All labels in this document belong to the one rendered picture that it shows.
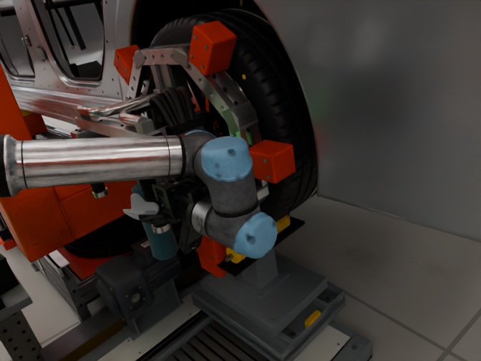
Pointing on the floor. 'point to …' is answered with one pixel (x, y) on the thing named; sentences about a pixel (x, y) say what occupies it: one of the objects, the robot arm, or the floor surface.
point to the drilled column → (19, 339)
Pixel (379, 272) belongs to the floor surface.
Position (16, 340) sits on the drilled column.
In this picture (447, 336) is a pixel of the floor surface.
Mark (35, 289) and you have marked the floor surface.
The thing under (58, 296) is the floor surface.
